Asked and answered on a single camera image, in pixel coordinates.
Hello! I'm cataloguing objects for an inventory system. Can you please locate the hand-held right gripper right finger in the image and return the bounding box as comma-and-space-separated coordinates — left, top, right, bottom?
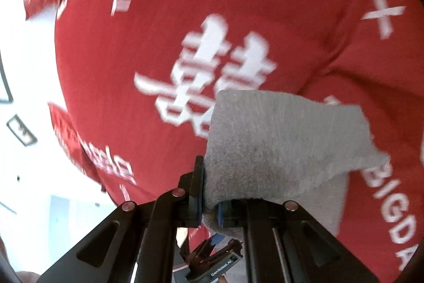
216, 199, 380, 283

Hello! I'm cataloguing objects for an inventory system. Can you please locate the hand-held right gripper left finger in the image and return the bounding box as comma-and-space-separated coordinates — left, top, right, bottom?
38, 156, 206, 283

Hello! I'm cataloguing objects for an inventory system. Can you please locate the grey fleece cloth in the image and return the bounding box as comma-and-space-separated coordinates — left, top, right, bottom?
200, 90, 391, 237

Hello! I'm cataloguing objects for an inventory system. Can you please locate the red printed blanket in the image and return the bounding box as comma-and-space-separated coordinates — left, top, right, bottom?
23, 0, 424, 283

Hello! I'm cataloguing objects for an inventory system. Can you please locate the small dark framed panel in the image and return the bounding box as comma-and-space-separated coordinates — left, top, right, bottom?
7, 115, 38, 147

